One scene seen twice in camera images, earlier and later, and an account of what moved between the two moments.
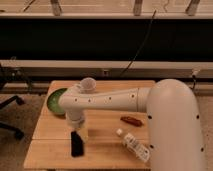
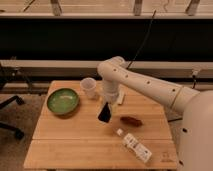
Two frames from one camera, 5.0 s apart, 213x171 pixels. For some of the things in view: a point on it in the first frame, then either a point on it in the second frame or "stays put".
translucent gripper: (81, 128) -> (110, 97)
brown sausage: (132, 120) stays put
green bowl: (53, 101) stays put
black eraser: (77, 144) -> (105, 113)
